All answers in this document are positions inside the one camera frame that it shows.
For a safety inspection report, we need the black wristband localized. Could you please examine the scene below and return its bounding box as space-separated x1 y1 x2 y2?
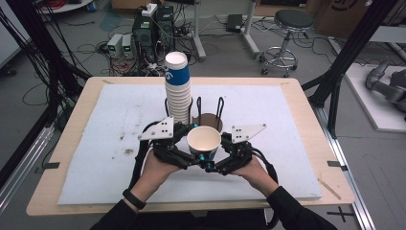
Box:
122 188 147 211

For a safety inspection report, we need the white round table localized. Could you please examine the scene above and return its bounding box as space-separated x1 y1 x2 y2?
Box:
37 0 94 14

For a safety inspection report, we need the white platform board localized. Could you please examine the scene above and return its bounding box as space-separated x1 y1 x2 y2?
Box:
344 62 406 133

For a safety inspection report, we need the light wooden table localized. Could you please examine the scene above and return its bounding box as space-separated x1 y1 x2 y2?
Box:
26 76 356 218

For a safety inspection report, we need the black cable bundle post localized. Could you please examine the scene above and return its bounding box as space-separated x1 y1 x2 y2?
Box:
0 0 92 128

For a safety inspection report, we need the thin wooden stick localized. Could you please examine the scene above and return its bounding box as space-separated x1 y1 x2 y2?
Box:
317 177 342 200

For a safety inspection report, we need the stack of white paper cups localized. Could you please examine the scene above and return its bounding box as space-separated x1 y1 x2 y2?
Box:
164 51 193 127

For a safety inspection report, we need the left hand-held gripper cable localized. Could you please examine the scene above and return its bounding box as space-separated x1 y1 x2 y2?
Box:
128 121 161 190

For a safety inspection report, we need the black frame post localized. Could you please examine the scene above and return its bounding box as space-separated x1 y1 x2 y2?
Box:
301 0 400 138

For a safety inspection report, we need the hand-held gripper cable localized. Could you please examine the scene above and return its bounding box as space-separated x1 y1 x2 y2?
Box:
128 121 161 190
250 148 279 185

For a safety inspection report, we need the grey power supply unit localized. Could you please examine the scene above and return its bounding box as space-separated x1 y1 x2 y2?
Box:
106 33 124 58
121 34 135 59

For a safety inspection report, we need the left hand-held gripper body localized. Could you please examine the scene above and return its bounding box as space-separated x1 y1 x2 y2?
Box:
138 116 190 158

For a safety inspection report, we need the single paper cup blue band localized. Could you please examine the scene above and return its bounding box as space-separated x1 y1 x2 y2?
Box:
186 125 222 162

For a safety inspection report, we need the person's right hand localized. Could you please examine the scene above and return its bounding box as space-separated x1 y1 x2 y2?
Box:
229 155 280 198

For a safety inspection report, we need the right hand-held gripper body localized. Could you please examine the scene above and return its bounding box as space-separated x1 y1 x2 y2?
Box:
228 124 267 168

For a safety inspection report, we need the black tape strip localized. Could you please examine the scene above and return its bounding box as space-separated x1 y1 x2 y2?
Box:
34 162 60 175
327 160 349 172

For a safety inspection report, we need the white power strip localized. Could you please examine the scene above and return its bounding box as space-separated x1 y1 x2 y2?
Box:
141 3 158 17

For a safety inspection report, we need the black round stool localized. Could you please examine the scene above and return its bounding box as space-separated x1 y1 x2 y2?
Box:
259 9 315 79

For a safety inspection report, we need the right hand-held gripper cable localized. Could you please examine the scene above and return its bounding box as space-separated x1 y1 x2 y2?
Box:
250 148 279 185

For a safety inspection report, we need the white foam mat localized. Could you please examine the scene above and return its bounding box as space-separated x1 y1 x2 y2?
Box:
56 83 323 205

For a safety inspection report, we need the aluminium rail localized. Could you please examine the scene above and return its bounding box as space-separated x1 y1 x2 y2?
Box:
0 124 56 212
312 104 377 230

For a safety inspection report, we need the black computer tower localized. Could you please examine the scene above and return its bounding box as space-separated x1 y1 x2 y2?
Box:
132 4 159 63
156 4 176 49

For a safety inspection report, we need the dark wire cup holder rack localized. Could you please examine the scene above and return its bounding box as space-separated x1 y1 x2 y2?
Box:
164 96 225 133

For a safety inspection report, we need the grey desk leg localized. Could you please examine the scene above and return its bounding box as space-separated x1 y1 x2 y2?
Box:
240 0 261 58
191 0 207 61

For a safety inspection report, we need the cardboard box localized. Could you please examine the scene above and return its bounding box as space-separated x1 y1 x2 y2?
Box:
314 0 377 39

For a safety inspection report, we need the black box on floor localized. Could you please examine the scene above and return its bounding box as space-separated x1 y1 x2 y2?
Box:
225 13 243 33

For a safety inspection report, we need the person's left hand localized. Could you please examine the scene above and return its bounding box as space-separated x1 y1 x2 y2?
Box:
129 150 181 205

